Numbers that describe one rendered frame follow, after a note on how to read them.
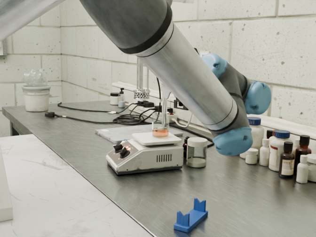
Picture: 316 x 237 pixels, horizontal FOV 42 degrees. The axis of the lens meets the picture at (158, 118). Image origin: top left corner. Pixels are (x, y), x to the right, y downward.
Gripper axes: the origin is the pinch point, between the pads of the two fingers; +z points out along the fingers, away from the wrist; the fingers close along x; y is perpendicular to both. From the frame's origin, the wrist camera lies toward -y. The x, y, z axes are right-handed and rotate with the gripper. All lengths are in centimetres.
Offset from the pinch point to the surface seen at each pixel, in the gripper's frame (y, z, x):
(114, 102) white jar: 23, 101, 48
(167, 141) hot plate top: 17.2, -5.0, -2.6
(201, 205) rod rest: 24.1, -32.8, -16.0
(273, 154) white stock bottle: 21.2, -22.9, 22.8
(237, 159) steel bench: 25.9, -9.4, 23.1
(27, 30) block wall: -20, 236, 51
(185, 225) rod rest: 25.4, -35.9, -23.4
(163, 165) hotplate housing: 24.0, -5.1, -3.7
